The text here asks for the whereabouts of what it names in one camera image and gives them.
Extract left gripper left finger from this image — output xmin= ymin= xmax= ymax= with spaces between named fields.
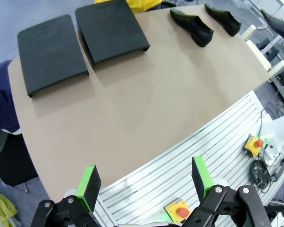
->
xmin=29 ymin=165 xmax=102 ymax=227

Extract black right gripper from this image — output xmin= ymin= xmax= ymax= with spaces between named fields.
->
xmin=261 ymin=9 xmax=284 ymax=44

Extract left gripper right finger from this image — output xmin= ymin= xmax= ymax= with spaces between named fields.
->
xmin=182 ymin=156 xmax=272 ymax=227

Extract black textured monk strap shoe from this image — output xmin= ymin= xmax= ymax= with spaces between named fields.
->
xmin=204 ymin=3 xmax=242 ymax=37
xmin=169 ymin=9 xmax=214 ymax=47

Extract black slanted shoe stand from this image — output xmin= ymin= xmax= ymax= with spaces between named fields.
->
xmin=74 ymin=0 xmax=150 ymax=70
xmin=17 ymin=14 xmax=89 ymax=97

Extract white side table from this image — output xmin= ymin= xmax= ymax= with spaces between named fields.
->
xmin=240 ymin=25 xmax=284 ymax=82

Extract yellow emergency stop button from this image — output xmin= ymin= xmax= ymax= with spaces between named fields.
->
xmin=244 ymin=136 xmax=265 ymax=158
xmin=163 ymin=200 xmax=192 ymax=224

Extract black power brick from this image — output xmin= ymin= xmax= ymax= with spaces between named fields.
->
xmin=271 ymin=158 xmax=284 ymax=182

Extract black box seat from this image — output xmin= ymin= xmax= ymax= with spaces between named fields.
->
xmin=0 ymin=134 xmax=39 ymax=187

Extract yellow-green cloth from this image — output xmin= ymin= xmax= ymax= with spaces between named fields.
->
xmin=0 ymin=191 xmax=18 ymax=227

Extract dark purple cloth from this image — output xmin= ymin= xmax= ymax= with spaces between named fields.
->
xmin=0 ymin=60 xmax=21 ymax=134

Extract person in yellow hoodie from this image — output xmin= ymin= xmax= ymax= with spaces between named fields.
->
xmin=94 ymin=0 xmax=163 ymax=14

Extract black coiled cable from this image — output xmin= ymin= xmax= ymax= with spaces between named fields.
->
xmin=249 ymin=159 xmax=279 ymax=193

